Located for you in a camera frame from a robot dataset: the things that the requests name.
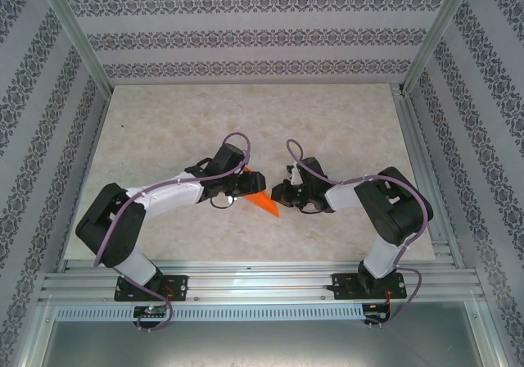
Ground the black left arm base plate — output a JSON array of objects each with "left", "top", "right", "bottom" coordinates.
[{"left": 115, "top": 274, "right": 190, "bottom": 302}]

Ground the right circuit board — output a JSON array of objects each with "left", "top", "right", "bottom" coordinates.
[{"left": 364, "top": 303, "right": 390, "bottom": 321}]

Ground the grey metal sheet panel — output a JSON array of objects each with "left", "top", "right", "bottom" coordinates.
[{"left": 38, "top": 319, "right": 504, "bottom": 367}]

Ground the orange cloth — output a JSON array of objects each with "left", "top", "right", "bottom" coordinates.
[{"left": 244, "top": 165, "right": 282, "bottom": 220}]

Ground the aluminium front rail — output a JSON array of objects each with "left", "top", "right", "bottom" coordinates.
[{"left": 35, "top": 260, "right": 486, "bottom": 307}]

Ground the aluminium side rail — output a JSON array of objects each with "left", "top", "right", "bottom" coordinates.
[
  {"left": 56, "top": 90, "right": 114, "bottom": 272},
  {"left": 391, "top": 83, "right": 466, "bottom": 269}
]

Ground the aluminium corner post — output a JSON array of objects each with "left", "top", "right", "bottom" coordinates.
[
  {"left": 402, "top": 0, "right": 480, "bottom": 96},
  {"left": 35, "top": 0, "right": 115, "bottom": 94}
]

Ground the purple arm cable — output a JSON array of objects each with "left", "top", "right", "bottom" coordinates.
[
  {"left": 285, "top": 138, "right": 434, "bottom": 331},
  {"left": 93, "top": 131, "right": 252, "bottom": 334}
]

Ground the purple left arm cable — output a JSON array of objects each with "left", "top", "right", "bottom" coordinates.
[{"left": 93, "top": 131, "right": 252, "bottom": 334}]

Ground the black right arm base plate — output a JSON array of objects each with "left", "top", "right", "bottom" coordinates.
[{"left": 331, "top": 272, "right": 406, "bottom": 301}]

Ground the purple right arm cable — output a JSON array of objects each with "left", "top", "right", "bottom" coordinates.
[{"left": 285, "top": 138, "right": 434, "bottom": 331}]

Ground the left circuit board green light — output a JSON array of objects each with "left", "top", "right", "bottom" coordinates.
[{"left": 133, "top": 305, "right": 168, "bottom": 318}]

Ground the slotted grey cable duct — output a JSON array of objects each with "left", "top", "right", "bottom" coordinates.
[{"left": 55, "top": 304, "right": 365, "bottom": 322}]

